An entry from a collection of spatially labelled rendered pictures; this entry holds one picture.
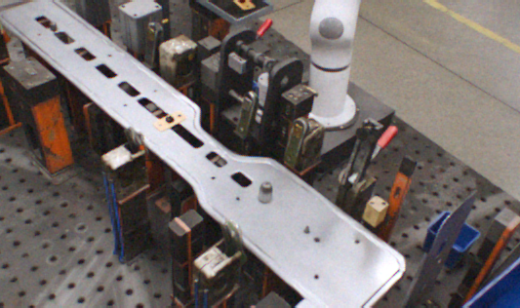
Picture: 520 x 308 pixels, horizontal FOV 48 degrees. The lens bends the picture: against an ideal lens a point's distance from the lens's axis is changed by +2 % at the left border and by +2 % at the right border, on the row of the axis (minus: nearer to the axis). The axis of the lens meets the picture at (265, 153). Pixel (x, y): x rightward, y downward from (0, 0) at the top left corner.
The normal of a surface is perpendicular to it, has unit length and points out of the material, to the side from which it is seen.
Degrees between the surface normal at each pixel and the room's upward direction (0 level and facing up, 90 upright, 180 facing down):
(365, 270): 0
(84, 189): 0
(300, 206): 0
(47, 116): 90
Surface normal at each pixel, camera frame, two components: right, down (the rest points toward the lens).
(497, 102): 0.07, -0.72
